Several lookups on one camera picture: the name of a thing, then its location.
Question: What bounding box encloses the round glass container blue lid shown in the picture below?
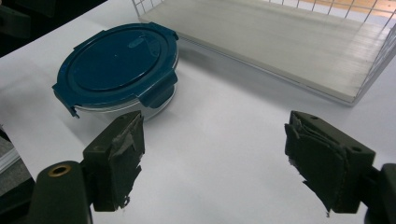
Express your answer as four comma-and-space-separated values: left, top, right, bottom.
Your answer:
51, 21, 180, 124

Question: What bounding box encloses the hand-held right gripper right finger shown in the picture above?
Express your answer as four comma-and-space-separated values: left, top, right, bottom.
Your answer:
283, 110, 377, 217

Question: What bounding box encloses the white wire basket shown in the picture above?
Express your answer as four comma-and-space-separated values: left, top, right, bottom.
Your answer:
130, 0, 396, 107

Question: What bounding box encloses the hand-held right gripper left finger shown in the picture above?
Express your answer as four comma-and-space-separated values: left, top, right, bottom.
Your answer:
81, 110, 147, 213

